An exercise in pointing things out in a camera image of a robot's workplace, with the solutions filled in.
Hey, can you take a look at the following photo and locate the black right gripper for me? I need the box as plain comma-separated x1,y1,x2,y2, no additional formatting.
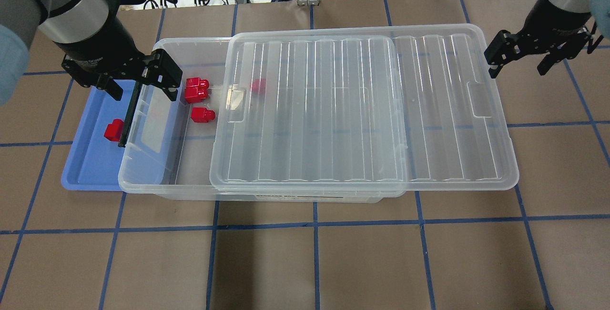
484,13,591,79

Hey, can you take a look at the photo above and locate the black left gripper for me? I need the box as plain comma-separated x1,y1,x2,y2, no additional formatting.
61,48,183,101

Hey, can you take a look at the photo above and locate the red block from tray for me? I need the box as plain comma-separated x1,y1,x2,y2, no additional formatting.
104,119,124,142

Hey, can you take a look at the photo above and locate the clear plastic box lid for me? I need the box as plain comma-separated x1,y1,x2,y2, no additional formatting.
209,24,520,199

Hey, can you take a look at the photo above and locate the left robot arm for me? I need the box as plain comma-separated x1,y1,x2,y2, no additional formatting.
0,0,183,104

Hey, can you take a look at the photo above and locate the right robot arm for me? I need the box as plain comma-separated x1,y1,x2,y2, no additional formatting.
484,0,610,78

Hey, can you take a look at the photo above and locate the clear plastic storage box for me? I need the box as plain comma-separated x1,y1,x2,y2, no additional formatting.
118,30,407,203

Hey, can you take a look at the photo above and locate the red block upper pair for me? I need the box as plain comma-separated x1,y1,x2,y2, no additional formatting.
186,77,210,89

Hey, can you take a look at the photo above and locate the red block single middle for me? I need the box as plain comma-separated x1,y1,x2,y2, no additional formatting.
190,107,216,123

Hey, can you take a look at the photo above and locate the blue plastic tray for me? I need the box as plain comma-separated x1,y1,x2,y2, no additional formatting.
61,80,134,191

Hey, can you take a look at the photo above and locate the red block under lid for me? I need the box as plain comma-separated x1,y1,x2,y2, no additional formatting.
250,78,266,95

